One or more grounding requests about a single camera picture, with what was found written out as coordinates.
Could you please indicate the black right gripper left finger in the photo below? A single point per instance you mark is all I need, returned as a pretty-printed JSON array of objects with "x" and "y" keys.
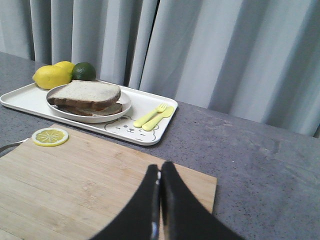
[{"x": 140, "y": 218}]

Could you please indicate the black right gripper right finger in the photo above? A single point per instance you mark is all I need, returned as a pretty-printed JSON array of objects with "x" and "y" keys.
[{"x": 183, "y": 216}]

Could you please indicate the white round plate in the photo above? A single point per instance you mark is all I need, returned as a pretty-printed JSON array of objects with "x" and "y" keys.
[{"x": 124, "y": 100}]

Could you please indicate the white bear tray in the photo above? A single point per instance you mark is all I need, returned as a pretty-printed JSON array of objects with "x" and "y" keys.
[{"x": 33, "y": 100}]

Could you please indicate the wooden cutting board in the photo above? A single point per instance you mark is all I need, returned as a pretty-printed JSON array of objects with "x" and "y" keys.
[{"x": 71, "y": 191}]

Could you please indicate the yellow plastic knife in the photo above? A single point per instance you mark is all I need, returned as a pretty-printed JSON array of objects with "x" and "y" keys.
[{"x": 150, "y": 125}]

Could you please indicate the yellow plastic fork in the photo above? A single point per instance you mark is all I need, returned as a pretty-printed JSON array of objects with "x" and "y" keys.
[{"x": 144, "y": 119}]

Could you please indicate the lemon slice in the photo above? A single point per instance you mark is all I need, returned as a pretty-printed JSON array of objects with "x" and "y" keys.
[{"x": 50, "y": 137}]

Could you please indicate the green lime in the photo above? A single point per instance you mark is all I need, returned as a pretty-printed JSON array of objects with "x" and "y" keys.
[{"x": 84, "y": 71}]

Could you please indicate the yellow lemon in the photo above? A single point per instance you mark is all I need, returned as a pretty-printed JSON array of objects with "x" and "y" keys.
[
  {"x": 50, "y": 76},
  {"x": 66, "y": 65}
]

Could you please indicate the grey curtain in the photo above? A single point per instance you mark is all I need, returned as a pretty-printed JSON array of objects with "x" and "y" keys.
[{"x": 254, "y": 59}]

